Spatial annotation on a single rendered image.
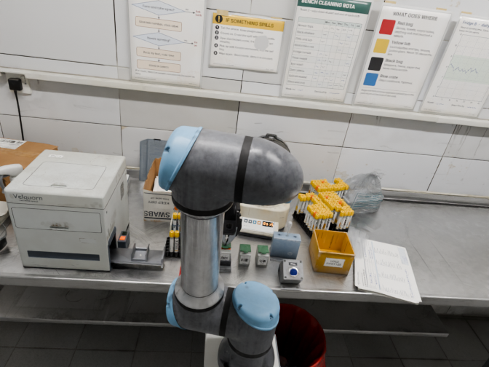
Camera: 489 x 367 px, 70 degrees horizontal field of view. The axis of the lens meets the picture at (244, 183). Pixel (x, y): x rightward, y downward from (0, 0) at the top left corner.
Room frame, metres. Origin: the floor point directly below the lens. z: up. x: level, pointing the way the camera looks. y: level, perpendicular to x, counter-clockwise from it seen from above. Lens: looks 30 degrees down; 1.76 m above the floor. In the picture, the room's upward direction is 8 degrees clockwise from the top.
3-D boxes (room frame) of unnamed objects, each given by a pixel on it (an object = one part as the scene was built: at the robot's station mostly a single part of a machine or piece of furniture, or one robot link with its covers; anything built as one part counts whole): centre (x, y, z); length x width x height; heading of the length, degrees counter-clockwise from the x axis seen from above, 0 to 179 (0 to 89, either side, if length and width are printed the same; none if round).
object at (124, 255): (0.88, 0.34, 0.92); 0.21 x 0.07 x 0.05; 97
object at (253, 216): (1.27, -0.08, 0.94); 0.30 x 0.24 x 0.12; 178
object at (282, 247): (1.03, -0.18, 0.92); 0.10 x 0.07 x 0.10; 92
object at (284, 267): (0.93, -0.20, 0.92); 0.13 x 0.07 x 0.08; 7
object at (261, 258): (0.98, -0.10, 0.91); 0.05 x 0.04 x 0.07; 7
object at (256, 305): (0.58, -0.06, 1.07); 0.13 x 0.12 x 0.14; 86
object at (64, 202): (0.95, 0.54, 1.03); 0.31 x 0.27 x 0.30; 97
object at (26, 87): (1.40, 0.99, 1.29); 0.09 x 0.01 x 0.09; 97
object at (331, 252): (1.04, -0.36, 0.93); 0.13 x 0.13 x 0.10; 3
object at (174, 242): (0.99, 0.17, 0.93); 0.17 x 0.09 x 0.11; 98
